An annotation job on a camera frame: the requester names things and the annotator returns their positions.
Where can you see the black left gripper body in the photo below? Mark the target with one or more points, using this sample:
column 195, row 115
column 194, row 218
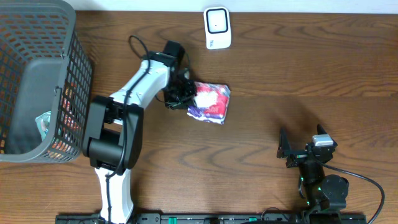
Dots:
column 185, row 91

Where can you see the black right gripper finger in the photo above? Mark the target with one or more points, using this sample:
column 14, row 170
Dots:
column 320, row 130
column 284, row 148

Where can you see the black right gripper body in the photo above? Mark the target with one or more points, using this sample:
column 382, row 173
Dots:
column 297, row 157

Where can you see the red purple snack bag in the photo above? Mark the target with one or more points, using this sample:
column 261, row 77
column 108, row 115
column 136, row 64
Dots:
column 210, row 103

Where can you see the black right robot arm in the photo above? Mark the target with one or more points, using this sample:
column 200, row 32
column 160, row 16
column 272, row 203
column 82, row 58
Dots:
column 324, row 192

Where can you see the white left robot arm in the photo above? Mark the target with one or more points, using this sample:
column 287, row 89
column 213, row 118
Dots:
column 114, row 127

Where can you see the white barcode scanner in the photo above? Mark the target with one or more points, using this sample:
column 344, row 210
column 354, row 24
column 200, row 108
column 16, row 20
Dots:
column 217, row 28

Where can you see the grey plastic mesh basket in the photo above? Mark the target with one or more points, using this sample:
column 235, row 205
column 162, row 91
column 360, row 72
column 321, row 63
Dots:
column 43, row 68

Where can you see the teal wrapped snack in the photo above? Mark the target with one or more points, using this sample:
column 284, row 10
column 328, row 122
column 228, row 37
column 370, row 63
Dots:
column 43, row 123

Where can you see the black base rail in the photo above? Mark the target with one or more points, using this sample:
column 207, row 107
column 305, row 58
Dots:
column 155, row 218

